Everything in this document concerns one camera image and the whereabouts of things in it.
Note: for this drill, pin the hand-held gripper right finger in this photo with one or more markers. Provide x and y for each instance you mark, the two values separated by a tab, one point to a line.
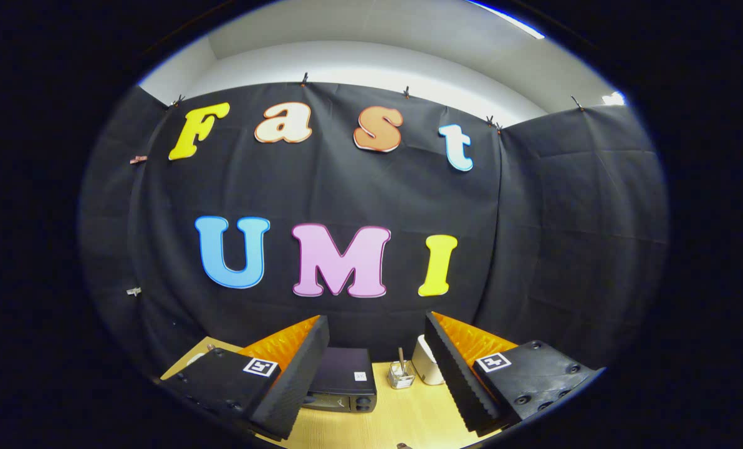
455	374

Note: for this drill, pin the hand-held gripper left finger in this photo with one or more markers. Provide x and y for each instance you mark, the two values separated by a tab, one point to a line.
297	374

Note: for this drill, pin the black toaster oven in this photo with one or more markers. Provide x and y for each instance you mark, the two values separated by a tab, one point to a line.
346	368

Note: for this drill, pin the white bread toaster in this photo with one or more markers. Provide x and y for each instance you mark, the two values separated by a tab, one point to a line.
424	365

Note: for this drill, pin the small glass jar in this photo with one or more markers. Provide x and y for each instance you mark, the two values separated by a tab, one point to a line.
401	379

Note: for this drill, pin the thin wooden stick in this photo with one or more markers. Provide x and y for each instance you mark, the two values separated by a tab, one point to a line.
401	357

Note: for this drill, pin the leaf-shaped snack dish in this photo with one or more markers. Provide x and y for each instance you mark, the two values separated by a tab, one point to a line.
196	359

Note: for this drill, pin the red and white clip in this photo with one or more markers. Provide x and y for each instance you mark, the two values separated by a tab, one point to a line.
138	159

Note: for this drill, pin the row of black clips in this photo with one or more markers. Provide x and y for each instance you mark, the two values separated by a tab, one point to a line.
304	79

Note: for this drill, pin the small ceiling light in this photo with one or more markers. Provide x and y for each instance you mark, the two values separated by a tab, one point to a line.
614	98

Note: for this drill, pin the long ceiling light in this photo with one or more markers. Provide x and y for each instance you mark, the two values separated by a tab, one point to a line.
515	22

